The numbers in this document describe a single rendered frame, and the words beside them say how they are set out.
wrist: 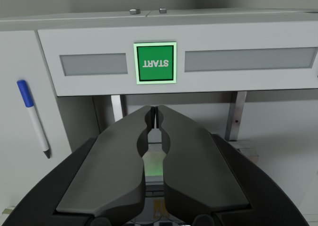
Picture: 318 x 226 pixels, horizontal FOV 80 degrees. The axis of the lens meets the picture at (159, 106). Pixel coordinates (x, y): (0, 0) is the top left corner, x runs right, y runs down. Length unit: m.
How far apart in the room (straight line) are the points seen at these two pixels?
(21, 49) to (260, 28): 0.31
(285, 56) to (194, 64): 0.13
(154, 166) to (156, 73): 0.27
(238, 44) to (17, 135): 0.36
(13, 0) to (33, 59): 1.16
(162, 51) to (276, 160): 0.49
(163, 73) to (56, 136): 0.21
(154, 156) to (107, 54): 0.27
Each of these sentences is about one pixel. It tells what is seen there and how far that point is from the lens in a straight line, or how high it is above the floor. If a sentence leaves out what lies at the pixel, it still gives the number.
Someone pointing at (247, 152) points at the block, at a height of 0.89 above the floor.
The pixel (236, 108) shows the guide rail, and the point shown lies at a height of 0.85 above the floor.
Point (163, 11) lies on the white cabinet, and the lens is 0.60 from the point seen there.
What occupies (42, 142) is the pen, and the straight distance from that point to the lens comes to 0.36.
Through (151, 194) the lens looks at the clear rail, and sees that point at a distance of 0.53.
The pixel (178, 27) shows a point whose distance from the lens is 0.26.
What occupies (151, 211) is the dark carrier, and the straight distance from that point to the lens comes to 0.58.
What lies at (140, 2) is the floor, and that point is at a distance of 1.23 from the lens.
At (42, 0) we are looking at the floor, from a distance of 1.38.
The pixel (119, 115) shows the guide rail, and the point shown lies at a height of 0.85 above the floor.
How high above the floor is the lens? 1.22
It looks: 62 degrees down
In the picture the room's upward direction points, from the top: 178 degrees clockwise
